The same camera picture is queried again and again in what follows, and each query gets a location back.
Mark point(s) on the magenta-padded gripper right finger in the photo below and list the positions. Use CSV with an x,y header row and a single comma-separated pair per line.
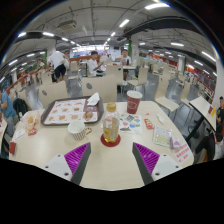
x,y
148,158

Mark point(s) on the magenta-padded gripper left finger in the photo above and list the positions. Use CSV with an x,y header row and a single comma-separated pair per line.
x,y
76,158

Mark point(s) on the clear bottle with yellow drink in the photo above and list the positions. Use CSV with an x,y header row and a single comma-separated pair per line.
x,y
111,125

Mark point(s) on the clear plastic card sleeve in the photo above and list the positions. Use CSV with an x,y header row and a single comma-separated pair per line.
x,y
162,136

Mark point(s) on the white patterned mug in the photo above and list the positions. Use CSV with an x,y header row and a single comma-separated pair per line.
x,y
77,130

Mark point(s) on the small red sauce packet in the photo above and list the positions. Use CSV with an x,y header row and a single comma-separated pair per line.
x,y
148,124

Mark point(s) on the flat round red coaster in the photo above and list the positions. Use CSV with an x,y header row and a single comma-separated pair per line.
x,y
110,144

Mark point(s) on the colourful printed paper sheet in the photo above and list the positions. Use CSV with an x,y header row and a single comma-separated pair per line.
x,y
130,123

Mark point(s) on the small white packet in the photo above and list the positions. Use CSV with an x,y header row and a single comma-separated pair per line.
x,y
161,119

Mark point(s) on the brown food tray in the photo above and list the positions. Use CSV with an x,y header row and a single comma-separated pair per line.
x,y
70,111

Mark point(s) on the red paper cup with lid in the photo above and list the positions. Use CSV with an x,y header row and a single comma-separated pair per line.
x,y
134,103

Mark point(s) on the orange and white food wrapper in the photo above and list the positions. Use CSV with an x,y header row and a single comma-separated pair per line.
x,y
30,120

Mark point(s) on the crumpled white napkin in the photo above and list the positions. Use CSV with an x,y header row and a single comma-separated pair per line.
x,y
93,99

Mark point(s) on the white paper sheet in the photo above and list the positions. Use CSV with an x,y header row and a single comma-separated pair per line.
x,y
19,134

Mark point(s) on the small red box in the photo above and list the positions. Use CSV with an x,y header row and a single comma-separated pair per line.
x,y
12,147

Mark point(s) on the neighbouring beige table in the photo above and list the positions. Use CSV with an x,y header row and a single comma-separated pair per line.
x,y
203,108

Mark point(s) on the black backpack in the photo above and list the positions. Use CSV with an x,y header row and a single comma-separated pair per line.
x,y
20,106

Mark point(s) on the group of beige chairs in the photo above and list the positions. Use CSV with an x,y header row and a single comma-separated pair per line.
x,y
185,91

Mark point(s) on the ceiling air conditioner unit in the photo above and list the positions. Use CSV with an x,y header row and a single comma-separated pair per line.
x,y
66,24

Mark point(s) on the group of ceiling lights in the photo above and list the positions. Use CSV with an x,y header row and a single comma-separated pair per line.
x,y
156,6

